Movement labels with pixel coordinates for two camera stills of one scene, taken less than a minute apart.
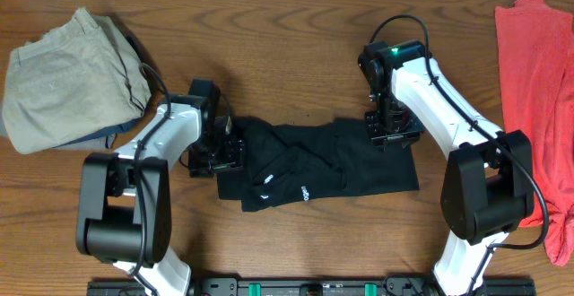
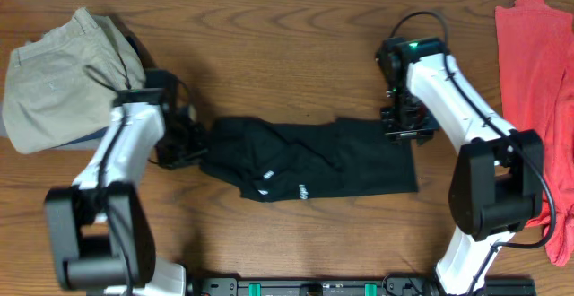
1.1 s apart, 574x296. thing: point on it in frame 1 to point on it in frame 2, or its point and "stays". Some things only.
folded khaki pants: x=82 y=80 stays
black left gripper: x=235 y=156 to x=200 y=148
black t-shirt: x=289 y=163 stays
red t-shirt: x=535 y=66 stays
